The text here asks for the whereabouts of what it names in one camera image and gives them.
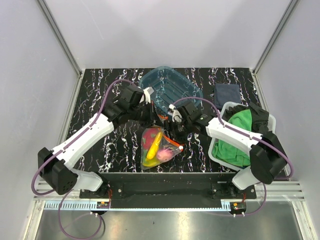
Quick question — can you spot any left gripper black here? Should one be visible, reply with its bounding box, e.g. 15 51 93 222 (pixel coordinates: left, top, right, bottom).
129 100 165 129

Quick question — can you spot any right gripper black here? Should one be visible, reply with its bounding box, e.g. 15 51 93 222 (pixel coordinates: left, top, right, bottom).
158 118 193 149

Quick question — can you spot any clear zip top bag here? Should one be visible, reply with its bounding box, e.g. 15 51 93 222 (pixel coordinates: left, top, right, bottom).
140 127 184 170

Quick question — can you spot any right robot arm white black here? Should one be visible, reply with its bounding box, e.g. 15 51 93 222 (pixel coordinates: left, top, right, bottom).
164 102 288 199

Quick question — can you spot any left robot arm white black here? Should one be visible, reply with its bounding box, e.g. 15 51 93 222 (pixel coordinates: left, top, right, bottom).
38 85 162 198

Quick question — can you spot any red fake fruit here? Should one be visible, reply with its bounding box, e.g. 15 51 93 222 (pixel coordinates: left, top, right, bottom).
141 128 159 149

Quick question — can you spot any purple fake fruit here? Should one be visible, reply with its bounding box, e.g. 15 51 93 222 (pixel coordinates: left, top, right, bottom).
156 148 174 163

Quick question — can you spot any yellow fake banana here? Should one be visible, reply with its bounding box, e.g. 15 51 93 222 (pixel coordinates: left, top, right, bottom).
146 132 163 160

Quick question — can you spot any orange fake fruit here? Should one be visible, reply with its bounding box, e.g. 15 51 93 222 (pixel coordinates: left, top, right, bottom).
142 158 160 168

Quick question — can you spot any teal plastic container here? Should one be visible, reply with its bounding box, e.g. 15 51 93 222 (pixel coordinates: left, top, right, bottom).
138 66 204 118

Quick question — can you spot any green cloth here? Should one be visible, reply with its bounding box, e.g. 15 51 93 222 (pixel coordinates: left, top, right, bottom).
212 109 252 168

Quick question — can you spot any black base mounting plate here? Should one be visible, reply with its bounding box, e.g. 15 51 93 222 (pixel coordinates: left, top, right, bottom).
79 172 258 210

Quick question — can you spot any navy folded cloth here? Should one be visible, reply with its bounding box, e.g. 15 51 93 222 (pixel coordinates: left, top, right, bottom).
213 83 242 110

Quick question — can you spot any black cloth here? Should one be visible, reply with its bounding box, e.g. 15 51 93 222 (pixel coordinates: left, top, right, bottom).
222 103 269 134

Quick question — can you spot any white plastic basket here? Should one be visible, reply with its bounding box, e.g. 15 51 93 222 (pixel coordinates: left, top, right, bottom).
208 101 276 171

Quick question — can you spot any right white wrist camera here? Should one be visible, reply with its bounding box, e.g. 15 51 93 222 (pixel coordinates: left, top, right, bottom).
168 104 182 123

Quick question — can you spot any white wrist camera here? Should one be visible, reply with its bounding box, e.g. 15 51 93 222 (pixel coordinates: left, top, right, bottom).
143 87 154 104
168 104 182 123

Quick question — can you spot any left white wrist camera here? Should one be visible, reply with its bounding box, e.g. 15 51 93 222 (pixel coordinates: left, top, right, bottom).
143 87 154 104

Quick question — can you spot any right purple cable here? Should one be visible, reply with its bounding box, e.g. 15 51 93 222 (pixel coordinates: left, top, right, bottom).
172 97 294 180

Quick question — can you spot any purple floor cable loop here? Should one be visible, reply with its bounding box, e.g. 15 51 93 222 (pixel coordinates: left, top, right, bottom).
57 191 104 240

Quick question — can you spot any left aluminium frame post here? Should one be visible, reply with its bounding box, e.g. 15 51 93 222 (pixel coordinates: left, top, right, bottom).
37 0 85 76

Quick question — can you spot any aluminium frame post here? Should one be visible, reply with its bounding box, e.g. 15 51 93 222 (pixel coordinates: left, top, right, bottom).
37 0 85 76
252 0 300 75

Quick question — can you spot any right aluminium frame post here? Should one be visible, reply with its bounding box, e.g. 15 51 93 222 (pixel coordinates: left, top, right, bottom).
252 0 300 75

